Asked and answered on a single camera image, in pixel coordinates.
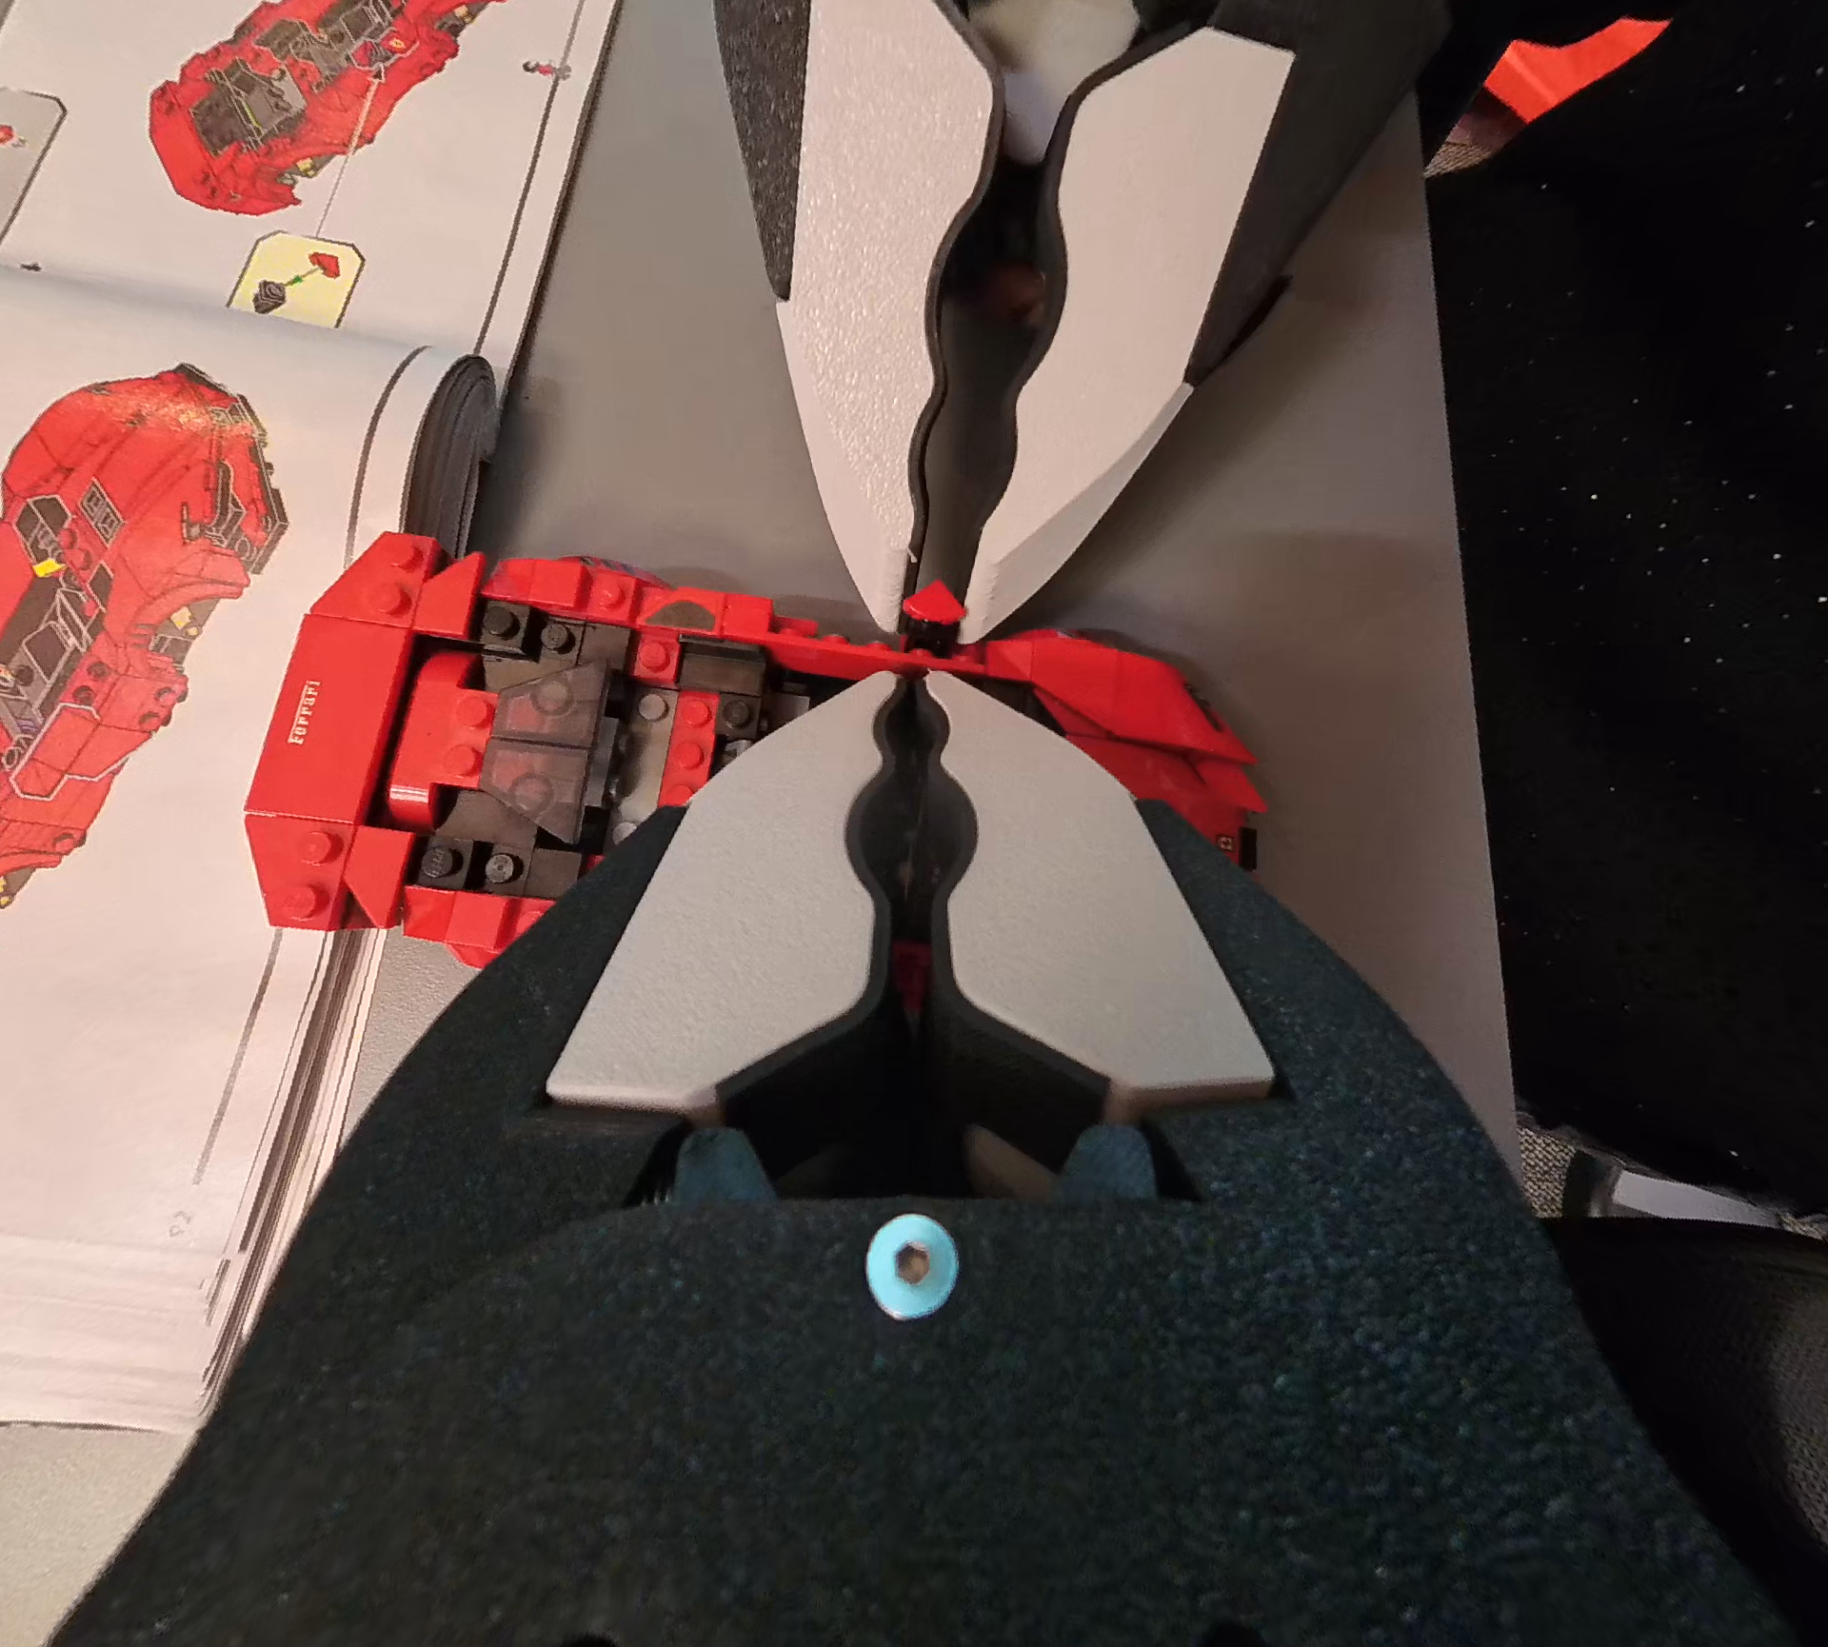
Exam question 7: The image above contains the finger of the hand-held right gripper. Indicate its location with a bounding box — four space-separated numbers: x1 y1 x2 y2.
786 0 1001 637
975 25 1298 650

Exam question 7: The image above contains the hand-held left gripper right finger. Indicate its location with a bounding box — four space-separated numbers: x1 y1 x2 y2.
919 673 1279 1128

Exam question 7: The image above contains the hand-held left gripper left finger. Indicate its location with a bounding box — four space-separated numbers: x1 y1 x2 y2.
542 673 898 1128

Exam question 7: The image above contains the red lego car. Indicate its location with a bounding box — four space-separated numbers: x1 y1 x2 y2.
242 534 1270 974

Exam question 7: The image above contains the lego instruction booklet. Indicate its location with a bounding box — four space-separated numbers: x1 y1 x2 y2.
0 0 670 1431

